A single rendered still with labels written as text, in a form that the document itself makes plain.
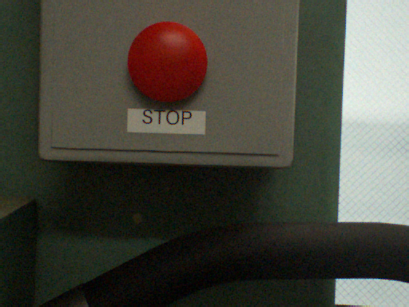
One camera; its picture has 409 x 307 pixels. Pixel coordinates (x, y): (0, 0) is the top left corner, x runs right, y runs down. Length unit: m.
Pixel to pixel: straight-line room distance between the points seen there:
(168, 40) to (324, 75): 0.10
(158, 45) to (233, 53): 0.03
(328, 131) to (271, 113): 0.07
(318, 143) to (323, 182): 0.02
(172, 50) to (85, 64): 0.04
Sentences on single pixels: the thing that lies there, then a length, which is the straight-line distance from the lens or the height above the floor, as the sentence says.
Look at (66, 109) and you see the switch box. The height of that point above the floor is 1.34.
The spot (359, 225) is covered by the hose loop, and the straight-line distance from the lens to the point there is 0.35.
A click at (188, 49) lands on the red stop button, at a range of 0.31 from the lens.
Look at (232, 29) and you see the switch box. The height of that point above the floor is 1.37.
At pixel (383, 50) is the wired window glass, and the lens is 1.89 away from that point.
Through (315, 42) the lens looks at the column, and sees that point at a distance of 0.38.
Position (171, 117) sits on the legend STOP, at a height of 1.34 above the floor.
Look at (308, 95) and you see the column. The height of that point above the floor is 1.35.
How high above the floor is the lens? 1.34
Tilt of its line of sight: 3 degrees down
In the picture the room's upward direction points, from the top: 2 degrees clockwise
